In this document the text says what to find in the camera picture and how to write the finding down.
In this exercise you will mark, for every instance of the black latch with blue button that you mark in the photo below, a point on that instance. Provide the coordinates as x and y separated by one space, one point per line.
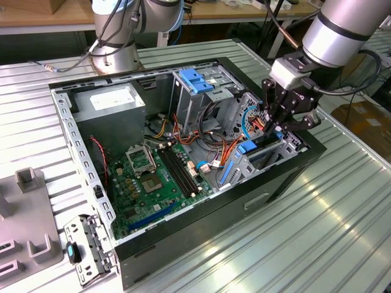
71 252

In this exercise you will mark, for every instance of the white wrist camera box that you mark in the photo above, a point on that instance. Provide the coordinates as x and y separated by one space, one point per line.
287 74

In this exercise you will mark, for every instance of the grey optical drive cage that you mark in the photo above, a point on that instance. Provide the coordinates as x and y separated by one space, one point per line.
189 107

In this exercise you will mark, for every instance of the grey metal disk bay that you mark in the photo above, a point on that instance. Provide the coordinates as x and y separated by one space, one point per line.
241 166

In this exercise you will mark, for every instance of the green motherboard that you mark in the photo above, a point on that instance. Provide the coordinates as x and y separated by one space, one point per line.
152 201

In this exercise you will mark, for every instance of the black plastic case switch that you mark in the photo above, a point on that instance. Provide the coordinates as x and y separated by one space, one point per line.
98 191

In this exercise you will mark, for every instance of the grey power supply unit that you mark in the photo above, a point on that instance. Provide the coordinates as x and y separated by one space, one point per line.
110 128

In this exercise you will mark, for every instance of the black PC case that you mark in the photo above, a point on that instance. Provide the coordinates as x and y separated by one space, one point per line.
214 226

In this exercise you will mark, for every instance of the metal slot cover bracket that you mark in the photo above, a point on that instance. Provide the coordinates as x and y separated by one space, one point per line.
94 232

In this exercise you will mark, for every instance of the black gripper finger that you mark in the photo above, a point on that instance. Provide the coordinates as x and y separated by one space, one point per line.
268 94
305 122

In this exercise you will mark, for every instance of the blue expansion slot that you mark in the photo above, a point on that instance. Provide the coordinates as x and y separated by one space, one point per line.
152 216

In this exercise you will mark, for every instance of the grey parts rack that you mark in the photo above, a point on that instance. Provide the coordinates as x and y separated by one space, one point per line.
27 219

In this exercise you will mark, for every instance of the large flat cardboard box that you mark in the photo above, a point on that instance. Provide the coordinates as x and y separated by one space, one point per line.
366 128

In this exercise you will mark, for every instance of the hard disk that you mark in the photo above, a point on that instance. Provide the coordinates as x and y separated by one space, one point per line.
246 147

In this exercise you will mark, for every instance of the black RAM slot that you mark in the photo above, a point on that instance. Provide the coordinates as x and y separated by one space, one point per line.
182 169
174 173
185 167
178 172

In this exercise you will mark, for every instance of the CPU socket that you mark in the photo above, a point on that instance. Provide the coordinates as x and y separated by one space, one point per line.
151 183

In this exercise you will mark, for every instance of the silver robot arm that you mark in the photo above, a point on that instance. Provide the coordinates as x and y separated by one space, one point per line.
336 33

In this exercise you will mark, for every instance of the blue plastic drive bracket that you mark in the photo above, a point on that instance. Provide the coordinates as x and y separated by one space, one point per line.
192 81

